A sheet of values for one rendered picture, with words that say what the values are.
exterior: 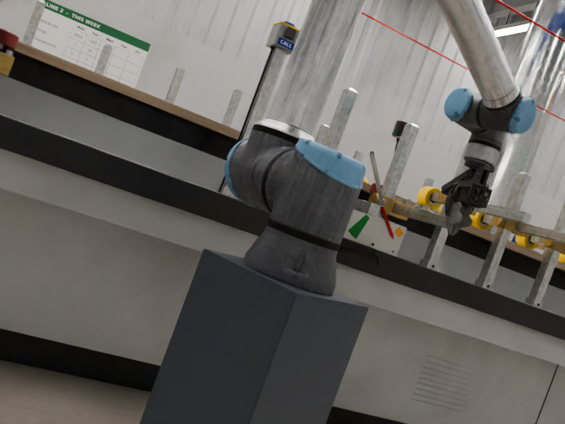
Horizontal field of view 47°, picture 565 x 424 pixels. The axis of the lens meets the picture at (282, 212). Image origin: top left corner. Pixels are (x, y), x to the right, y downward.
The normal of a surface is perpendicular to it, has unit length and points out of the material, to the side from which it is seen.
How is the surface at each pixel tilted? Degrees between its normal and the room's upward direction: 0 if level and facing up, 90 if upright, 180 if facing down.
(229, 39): 90
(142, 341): 90
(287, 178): 89
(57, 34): 90
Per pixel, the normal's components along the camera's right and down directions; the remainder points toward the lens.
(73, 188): 0.36, 0.15
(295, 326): 0.72, 0.28
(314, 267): 0.47, -0.18
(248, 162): -0.69, -0.33
